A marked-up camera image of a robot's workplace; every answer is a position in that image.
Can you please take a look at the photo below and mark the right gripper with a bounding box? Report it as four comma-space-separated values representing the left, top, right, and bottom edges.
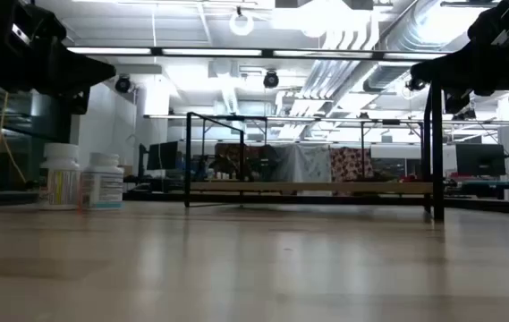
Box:
410, 0, 509, 114

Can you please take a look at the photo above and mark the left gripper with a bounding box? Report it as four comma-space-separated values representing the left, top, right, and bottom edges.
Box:
0, 0, 116, 115

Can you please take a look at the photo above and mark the white bottle yellow striped label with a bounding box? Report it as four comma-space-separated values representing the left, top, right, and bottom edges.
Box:
38, 142, 81, 211

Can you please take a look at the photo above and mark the white bottle blue edged label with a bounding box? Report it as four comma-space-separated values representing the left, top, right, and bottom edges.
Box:
79, 152, 125, 211

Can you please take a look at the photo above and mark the wooden shelf black metal frame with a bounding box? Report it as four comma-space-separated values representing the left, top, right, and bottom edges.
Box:
184, 79, 445, 224

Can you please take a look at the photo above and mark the wide black computer monitor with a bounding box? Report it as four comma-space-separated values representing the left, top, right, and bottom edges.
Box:
454, 142, 506, 178

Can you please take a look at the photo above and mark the small black computer monitor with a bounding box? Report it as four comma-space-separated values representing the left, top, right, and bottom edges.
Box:
146, 140, 179, 171

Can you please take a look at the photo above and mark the floral patterned cloth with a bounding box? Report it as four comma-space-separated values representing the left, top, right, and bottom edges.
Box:
329, 147, 375, 182

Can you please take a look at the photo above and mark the dark brown patterned cloth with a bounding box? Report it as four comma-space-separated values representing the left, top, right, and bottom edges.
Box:
213, 142, 277, 182

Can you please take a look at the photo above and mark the grey draped cloth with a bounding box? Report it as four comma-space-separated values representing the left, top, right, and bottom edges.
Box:
271, 143, 332, 183

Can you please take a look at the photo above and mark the black beam with light strips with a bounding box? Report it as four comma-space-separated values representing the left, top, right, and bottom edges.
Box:
65, 46, 454, 63

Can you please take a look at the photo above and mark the black clamp mounted camera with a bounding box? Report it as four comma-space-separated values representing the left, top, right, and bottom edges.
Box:
404, 75, 428, 93

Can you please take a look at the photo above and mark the black round ceiling camera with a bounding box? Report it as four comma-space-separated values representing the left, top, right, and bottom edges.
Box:
114, 74, 132, 94
262, 70, 280, 89

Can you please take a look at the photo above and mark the white ring lamp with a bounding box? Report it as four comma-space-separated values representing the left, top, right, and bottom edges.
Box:
229, 11, 255, 37

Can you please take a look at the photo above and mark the black aluminium table frame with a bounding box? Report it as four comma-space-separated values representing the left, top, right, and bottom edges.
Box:
0, 190, 509, 218

